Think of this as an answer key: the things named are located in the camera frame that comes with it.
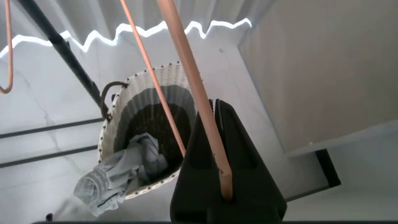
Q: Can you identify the white curtain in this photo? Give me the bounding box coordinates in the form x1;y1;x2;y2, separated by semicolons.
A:
0;0;276;52

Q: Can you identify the pink clothes hanger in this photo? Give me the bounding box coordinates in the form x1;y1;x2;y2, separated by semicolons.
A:
119;0;234;200
0;0;14;95

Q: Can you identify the black clothes rack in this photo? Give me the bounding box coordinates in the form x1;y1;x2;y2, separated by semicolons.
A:
0;0;109;222

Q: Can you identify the white laundry basket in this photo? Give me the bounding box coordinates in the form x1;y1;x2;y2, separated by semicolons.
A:
97;61;215;200

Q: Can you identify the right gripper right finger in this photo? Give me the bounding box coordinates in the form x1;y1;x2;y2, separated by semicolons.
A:
214;98;287;223

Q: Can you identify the pale grey garment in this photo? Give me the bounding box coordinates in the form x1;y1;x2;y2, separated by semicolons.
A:
73;133;169;218

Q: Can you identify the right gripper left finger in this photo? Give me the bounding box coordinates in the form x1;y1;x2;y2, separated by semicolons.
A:
170;112;222;223

